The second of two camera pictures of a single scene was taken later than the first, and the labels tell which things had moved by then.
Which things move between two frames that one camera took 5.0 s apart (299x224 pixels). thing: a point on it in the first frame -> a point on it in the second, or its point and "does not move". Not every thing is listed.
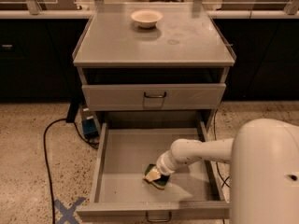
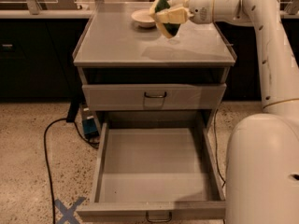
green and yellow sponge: x=154 y=177 -> x=169 y=30
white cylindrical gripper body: x=163 y=166 -> x=201 y=6
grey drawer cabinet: x=169 y=77 does not move
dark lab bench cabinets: x=36 y=59 does not move
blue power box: x=90 y=123 does not move
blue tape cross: x=67 y=213 does not move
